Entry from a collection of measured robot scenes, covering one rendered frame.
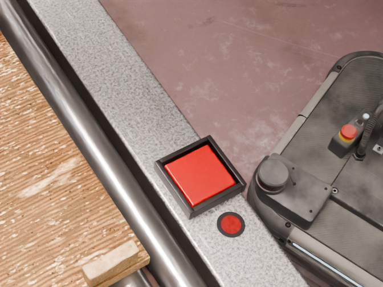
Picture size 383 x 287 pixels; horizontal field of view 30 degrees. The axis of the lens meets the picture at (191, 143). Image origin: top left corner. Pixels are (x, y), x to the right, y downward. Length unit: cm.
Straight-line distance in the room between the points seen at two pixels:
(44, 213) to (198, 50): 143
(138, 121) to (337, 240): 84
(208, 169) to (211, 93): 125
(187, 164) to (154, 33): 138
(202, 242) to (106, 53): 28
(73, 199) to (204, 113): 126
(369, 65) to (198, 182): 116
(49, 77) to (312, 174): 91
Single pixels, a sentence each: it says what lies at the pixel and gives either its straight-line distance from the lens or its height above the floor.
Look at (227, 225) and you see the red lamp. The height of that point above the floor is 92.
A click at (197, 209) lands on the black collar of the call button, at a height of 93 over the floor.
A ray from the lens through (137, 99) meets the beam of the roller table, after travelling 87.
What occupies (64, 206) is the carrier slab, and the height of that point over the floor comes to 94.
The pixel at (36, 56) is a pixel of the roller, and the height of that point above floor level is 92.
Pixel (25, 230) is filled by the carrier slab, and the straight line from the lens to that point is 76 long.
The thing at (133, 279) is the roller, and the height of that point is 92.
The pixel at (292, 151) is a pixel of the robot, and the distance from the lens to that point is 168.
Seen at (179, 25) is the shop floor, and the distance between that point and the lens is 219.
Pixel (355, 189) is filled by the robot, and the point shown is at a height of 26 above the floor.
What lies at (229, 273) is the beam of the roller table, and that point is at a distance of 77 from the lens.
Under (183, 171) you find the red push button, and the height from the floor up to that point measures 93.
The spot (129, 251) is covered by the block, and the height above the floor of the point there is 96.
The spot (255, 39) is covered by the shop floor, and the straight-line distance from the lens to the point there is 220.
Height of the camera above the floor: 162
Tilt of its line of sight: 56 degrees down
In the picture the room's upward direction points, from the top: 11 degrees clockwise
